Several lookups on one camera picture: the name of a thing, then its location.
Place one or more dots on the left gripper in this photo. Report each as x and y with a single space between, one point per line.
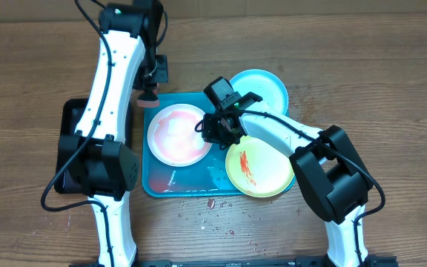
163 78

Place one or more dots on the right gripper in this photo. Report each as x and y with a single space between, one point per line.
213 130

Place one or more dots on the green and red sponge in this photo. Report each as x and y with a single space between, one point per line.
148 99

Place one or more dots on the yellow green plate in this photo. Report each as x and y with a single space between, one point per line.
257 169

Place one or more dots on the white plate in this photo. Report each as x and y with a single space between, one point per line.
172 138

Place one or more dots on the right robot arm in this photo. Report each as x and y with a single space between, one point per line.
332 178

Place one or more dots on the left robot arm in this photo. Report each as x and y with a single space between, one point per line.
129 35

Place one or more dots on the teal plastic tray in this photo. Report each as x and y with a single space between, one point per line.
205 178

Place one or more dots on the black plastic tray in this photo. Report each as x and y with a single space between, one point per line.
105 166

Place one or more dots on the light blue plate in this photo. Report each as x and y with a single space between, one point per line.
264 84

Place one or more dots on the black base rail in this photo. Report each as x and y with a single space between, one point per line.
309 261

